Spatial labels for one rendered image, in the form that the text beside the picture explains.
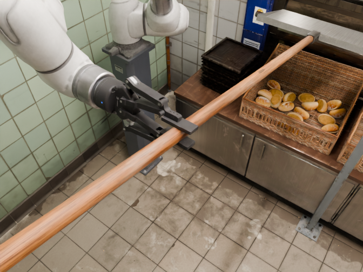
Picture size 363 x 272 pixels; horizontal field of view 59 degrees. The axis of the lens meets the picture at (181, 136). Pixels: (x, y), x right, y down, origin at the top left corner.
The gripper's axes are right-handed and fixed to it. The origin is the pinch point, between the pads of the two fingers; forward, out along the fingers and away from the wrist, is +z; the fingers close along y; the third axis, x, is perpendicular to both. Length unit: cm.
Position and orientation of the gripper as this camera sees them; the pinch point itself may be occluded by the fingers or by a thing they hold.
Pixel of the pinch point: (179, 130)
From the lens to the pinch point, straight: 63.8
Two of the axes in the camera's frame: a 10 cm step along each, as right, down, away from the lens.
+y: -1.5, 8.0, 5.9
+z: 8.1, 4.3, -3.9
